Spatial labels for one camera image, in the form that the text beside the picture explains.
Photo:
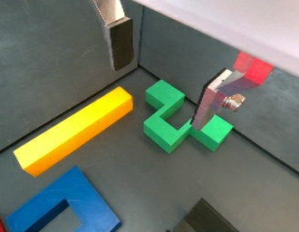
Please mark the green zigzag block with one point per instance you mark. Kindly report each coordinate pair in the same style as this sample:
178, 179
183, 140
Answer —
168, 125

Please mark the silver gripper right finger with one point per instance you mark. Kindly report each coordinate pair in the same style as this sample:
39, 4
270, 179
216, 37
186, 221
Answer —
222, 92

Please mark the black angled fixture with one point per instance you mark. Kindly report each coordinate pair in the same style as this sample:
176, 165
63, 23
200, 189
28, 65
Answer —
204, 219

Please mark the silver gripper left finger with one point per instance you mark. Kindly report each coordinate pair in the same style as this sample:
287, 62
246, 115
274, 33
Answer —
118, 28

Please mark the blue U-shaped block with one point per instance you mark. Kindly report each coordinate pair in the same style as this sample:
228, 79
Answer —
70, 192

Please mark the yellow long block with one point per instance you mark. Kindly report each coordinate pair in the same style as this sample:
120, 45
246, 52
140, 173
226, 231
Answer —
44, 151

